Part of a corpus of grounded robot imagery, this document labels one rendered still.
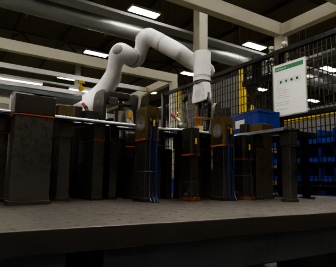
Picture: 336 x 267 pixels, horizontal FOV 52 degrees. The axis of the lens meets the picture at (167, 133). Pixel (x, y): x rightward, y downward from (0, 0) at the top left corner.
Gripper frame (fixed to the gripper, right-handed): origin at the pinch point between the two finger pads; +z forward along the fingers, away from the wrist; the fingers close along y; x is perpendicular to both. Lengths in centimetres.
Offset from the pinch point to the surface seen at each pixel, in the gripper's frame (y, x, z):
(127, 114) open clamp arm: -13.1, -33.8, 2.6
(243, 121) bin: -6.0, 34.8, -0.9
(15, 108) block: 21, -88, 12
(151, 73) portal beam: -580, 306, -225
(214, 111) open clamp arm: 17.8, -7.4, 2.6
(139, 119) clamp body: 17.2, -43.7, 10.1
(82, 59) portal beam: -584, 134, -226
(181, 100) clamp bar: -15.1, -1.6, -9.2
